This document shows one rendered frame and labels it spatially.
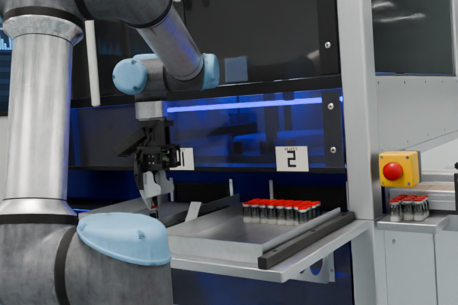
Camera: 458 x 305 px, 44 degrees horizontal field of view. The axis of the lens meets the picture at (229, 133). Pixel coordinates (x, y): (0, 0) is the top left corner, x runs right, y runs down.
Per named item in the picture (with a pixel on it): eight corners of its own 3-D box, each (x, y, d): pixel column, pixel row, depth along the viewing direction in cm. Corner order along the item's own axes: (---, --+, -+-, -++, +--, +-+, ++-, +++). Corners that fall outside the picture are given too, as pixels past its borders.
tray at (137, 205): (167, 202, 169) (166, 190, 169) (240, 205, 154) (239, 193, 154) (79, 227, 141) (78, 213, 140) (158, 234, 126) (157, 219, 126)
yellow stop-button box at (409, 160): (390, 181, 129) (388, 150, 129) (422, 182, 125) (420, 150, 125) (379, 186, 123) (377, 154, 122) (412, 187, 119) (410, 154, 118)
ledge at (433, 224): (396, 216, 136) (395, 209, 136) (452, 220, 129) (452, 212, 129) (377, 229, 125) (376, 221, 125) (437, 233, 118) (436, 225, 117)
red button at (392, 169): (387, 178, 123) (386, 161, 122) (405, 179, 120) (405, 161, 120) (382, 181, 120) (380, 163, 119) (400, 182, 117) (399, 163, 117)
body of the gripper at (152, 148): (161, 172, 128) (157, 120, 128) (133, 172, 133) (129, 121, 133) (182, 168, 135) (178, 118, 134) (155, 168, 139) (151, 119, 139)
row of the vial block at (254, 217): (246, 220, 134) (245, 201, 134) (315, 225, 124) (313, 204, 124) (241, 222, 132) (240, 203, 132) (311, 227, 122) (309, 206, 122)
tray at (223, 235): (243, 216, 140) (242, 202, 140) (341, 222, 126) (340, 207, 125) (151, 250, 112) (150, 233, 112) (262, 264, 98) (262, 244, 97)
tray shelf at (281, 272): (155, 207, 172) (155, 201, 171) (379, 221, 132) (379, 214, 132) (19, 246, 132) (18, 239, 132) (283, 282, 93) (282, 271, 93)
